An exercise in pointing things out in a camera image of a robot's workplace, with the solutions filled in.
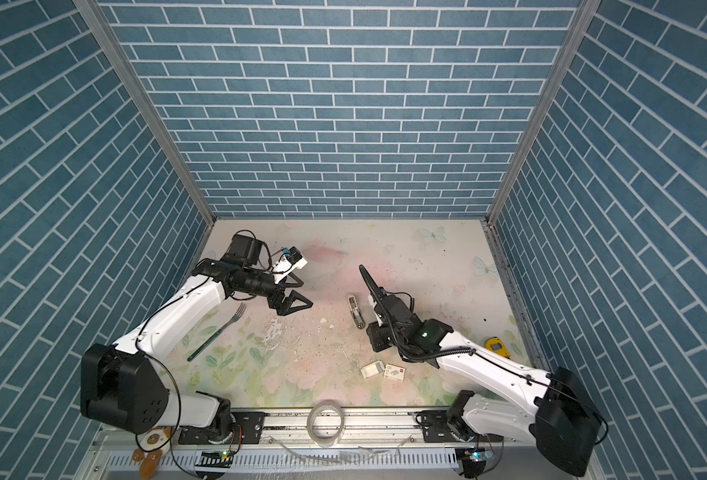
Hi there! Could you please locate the white staple box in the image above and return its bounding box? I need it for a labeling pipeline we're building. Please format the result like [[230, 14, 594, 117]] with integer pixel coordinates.
[[383, 364, 405, 382]]

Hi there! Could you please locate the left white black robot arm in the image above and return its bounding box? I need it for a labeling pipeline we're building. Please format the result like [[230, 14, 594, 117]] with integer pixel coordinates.
[[80, 230, 312, 443]]

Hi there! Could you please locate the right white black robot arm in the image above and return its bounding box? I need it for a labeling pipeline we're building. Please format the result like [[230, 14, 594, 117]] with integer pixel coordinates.
[[367, 294, 607, 477]]

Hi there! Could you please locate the silver fork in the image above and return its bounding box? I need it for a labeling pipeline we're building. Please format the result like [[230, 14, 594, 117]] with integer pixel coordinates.
[[187, 303, 246, 362]]

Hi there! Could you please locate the yellow tape measure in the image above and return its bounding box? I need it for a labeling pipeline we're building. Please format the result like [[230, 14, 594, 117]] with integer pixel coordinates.
[[485, 337, 511, 359]]

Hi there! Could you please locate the clear tape roll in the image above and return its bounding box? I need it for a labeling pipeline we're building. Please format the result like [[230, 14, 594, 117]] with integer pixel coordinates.
[[306, 401, 345, 448]]

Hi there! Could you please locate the brown white plush toy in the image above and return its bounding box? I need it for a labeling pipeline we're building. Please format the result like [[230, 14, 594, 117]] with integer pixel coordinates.
[[131, 427, 172, 480]]

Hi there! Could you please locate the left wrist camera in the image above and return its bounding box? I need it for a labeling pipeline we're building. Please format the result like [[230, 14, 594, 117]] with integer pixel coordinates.
[[270, 247, 307, 284]]

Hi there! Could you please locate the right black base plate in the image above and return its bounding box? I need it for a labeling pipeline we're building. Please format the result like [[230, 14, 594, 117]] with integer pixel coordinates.
[[413, 409, 503, 445]]

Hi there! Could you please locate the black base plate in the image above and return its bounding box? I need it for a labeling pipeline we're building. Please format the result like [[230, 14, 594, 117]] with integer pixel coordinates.
[[413, 409, 503, 445], [178, 411, 266, 446]]

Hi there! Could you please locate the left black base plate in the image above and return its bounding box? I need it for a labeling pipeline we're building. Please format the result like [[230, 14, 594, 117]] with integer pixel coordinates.
[[178, 411, 266, 446]]

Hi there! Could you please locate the aluminium front rail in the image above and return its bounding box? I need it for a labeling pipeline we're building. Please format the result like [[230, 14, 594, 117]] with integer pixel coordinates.
[[81, 395, 601, 461]]

